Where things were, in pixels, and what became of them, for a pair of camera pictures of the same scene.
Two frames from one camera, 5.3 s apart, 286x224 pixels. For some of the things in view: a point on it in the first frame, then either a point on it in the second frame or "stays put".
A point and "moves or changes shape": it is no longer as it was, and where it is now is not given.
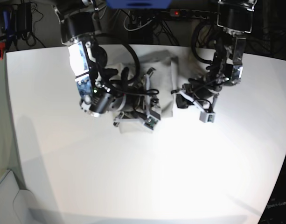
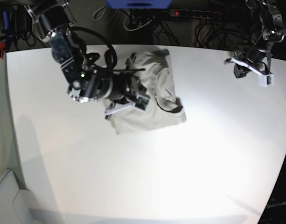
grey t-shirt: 152,76 moves or changes shape
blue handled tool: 5,15 stays put
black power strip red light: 180,13 stays put
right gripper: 191,94 to 240,71
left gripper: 150,113 to 137,93
